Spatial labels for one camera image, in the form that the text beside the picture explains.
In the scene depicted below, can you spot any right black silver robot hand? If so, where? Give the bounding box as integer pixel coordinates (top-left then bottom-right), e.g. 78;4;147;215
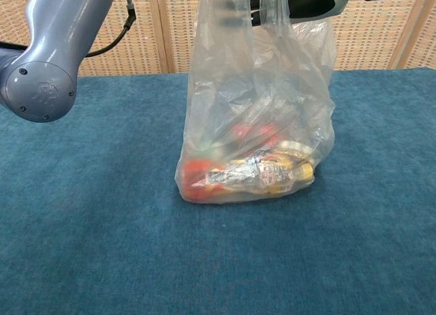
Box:
217;0;349;26

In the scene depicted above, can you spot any clear plastic shopping bag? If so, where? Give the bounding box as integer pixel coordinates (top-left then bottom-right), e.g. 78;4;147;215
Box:
174;0;337;205

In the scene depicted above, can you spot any woven wooden folding screen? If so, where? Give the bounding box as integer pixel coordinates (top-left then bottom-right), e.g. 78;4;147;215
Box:
0;0;436;78

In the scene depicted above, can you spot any yellow capped drink bottle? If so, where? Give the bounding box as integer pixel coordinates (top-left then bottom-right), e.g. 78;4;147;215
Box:
205;157;315;197

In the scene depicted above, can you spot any orange red snack packet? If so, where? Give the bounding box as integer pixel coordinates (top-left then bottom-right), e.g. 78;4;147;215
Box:
181;159;219;200

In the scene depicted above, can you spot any blue carpet table cover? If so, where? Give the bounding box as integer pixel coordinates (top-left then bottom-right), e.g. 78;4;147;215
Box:
0;67;436;315

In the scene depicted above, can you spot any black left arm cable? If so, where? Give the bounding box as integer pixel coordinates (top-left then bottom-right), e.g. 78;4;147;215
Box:
84;0;138;59

